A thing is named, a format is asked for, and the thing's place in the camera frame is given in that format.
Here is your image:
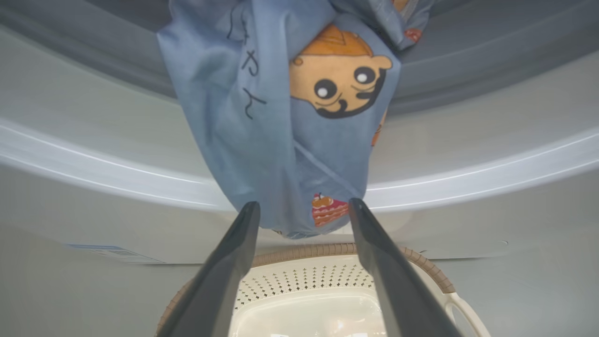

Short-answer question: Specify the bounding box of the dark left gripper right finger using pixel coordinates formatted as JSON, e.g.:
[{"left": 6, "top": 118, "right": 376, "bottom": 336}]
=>
[{"left": 348, "top": 198, "right": 464, "bottom": 337}]

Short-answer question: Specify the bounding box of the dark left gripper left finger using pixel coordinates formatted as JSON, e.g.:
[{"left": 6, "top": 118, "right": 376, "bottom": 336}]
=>
[{"left": 156, "top": 201, "right": 262, "bottom": 337}]

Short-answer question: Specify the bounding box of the blue garment with handwritten text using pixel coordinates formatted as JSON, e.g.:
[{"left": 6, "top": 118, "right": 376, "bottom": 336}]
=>
[{"left": 157, "top": 0, "right": 436, "bottom": 240}]

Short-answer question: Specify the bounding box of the cream perforated laundry basket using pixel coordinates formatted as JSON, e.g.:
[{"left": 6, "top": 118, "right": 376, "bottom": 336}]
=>
[{"left": 154, "top": 242, "right": 492, "bottom": 337}]

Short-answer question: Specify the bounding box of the white front-load washing machine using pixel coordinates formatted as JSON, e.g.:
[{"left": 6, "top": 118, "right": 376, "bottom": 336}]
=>
[{"left": 0, "top": 0, "right": 599, "bottom": 265}]

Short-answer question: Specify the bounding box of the grey rubber door gasket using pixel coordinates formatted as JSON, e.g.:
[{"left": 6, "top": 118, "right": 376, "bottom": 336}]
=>
[{"left": 0, "top": 0, "right": 599, "bottom": 118}]

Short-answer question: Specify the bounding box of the blue energy label sticker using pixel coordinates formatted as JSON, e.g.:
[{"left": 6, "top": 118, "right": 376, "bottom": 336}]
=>
[{"left": 66, "top": 243, "right": 167, "bottom": 265}]

